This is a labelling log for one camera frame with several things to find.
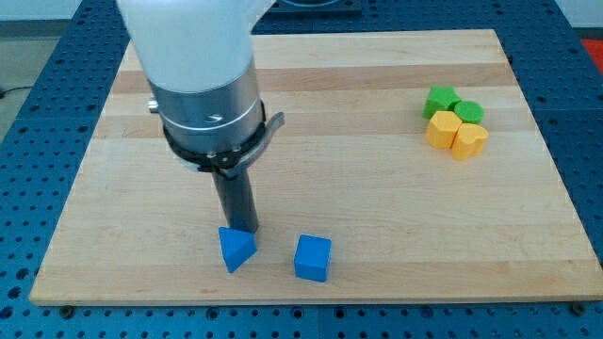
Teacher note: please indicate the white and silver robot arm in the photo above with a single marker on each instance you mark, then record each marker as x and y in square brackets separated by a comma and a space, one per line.
[198, 58]

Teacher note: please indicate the wooden board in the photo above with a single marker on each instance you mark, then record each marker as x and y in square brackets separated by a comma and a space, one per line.
[408, 222]

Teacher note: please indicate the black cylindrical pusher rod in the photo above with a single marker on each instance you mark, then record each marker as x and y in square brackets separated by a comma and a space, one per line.
[236, 199]

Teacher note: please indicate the blue cube block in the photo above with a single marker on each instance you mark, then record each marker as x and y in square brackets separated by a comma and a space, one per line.
[312, 258]

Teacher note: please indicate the blue triangular prism block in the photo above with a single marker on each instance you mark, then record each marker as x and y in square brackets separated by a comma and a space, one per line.
[237, 247]

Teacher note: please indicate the yellow hexagon block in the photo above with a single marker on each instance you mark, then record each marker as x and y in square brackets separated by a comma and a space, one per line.
[442, 129]

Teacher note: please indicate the green star block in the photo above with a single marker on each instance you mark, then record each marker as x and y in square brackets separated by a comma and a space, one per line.
[440, 98]

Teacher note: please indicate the yellow heart block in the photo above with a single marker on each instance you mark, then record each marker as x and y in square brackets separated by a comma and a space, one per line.
[469, 141]

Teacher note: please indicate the green cylinder block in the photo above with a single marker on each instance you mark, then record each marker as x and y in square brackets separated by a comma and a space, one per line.
[469, 111]

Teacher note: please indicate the red object at edge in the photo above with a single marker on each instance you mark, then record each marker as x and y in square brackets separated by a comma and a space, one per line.
[594, 48]

